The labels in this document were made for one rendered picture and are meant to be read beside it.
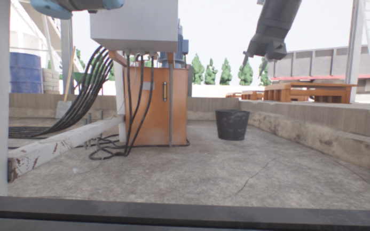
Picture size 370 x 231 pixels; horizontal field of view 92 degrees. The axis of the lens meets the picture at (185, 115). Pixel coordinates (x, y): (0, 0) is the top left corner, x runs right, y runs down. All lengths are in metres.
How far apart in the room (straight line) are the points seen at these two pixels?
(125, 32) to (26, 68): 4.19
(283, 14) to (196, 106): 2.80
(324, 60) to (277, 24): 8.66
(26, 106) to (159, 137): 2.98
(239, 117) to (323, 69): 7.56
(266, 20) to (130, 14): 0.66
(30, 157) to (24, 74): 4.45
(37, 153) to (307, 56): 8.98
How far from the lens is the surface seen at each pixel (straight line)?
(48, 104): 3.83
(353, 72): 7.11
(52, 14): 0.65
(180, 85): 1.42
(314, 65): 9.05
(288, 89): 3.05
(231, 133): 1.69
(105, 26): 0.98
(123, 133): 1.60
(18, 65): 5.06
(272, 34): 0.48
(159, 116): 1.41
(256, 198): 0.83
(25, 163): 0.61
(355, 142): 1.49
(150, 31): 0.93
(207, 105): 3.20
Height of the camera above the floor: 0.39
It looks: 6 degrees down
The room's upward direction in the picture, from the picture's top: 1 degrees clockwise
